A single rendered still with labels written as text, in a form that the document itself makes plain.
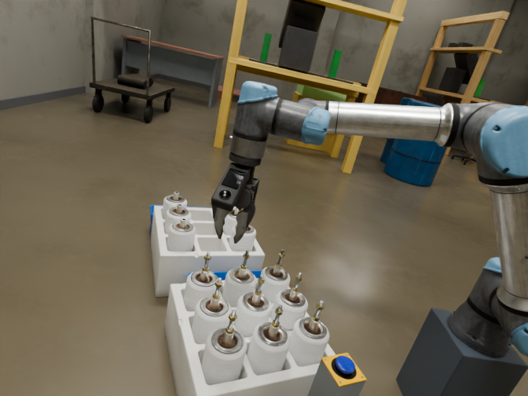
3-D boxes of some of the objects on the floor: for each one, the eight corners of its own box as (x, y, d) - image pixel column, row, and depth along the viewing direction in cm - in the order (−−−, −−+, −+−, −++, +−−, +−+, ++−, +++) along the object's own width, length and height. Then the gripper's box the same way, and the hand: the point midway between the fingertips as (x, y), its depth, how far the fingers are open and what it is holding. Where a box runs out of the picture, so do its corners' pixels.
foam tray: (232, 241, 172) (239, 209, 166) (255, 292, 139) (265, 254, 133) (150, 240, 157) (153, 205, 151) (155, 297, 124) (159, 255, 118)
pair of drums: (412, 163, 456) (436, 103, 427) (452, 193, 357) (487, 117, 327) (364, 153, 452) (385, 91, 422) (391, 180, 352) (421, 102, 323)
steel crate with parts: (392, 130, 757) (405, 92, 727) (415, 143, 642) (432, 99, 612) (345, 119, 748) (357, 81, 718) (361, 131, 633) (375, 86, 603)
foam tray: (271, 315, 129) (282, 276, 122) (325, 413, 97) (344, 367, 90) (163, 328, 112) (170, 283, 106) (186, 452, 80) (197, 398, 73)
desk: (135, 85, 566) (138, 37, 539) (217, 103, 577) (224, 56, 550) (118, 89, 499) (121, 34, 472) (211, 109, 511) (219, 56, 484)
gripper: (273, 156, 80) (254, 236, 88) (229, 144, 81) (214, 224, 89) (266, 165, 72) (247, 251, 80) (217, 152, 74) (202, 238, 81)
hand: (227, 237), depth 82 cm, fingers open, 3 cm apart
